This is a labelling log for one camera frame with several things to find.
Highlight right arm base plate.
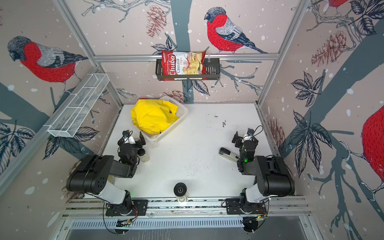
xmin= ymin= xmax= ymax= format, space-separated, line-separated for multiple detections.
xmin=224 ymin=198 xmax=267 ymax=215

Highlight red chips bag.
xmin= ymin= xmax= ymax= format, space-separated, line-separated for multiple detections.
xmin=161 ymin=51 xmax=207 ymax=81

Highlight black wall basket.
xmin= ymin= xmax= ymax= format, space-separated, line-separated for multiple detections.
xmin=155 ymin=58 xmax=221 ymax=81

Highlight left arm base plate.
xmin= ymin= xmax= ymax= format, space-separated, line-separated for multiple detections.
xmin=105 ymin=199 xmax=149 ymax=217

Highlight black round camera knob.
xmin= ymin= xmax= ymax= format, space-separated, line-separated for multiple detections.
xmin=174 ymin=183 xmax=188 ymax=203

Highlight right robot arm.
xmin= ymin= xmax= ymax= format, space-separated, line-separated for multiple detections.
xmin=232 ymin=133 xmax=295 ymax=208

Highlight white plastic basket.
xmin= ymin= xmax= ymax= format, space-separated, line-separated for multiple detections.
xmin=138 ymin=95 xmax=189 ymax=143

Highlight white wire mesh shelf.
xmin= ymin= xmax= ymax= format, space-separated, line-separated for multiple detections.
xmin=48 ymin=73 xmax=110 ymax=138

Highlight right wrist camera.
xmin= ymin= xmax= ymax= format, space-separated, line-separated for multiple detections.
xmin=243 ymin=128 xmax=255 ymax=141

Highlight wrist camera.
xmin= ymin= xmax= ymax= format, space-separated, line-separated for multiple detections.
xmin=122 ymin=130 xmax=136 ymax=144
xmin=243 ymin=128 xmax=255 ymax=141

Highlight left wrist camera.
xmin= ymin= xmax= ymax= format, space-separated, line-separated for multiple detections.
xmin=122 ymin=130 xmax=136 ymax=144

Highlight yellow shorts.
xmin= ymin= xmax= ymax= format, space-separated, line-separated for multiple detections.
xmin=131 ymin=100 xmax=179 ymax=135

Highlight grey stapler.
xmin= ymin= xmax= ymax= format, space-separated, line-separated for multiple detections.
xmin=218 ymin=148 xmax=240 ymax=163

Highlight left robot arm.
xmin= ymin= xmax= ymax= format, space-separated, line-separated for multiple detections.
xmin=66 ymin=131 xmax=146 ymax=212

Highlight aluminium front rail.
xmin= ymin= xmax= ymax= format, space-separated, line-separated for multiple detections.
xmin=61 ymin=196 xmax=312 ymax=219

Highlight small black-lid jar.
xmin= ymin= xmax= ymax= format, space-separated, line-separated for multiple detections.
xmin=138 ymin=148 xmax=150 ymax=163

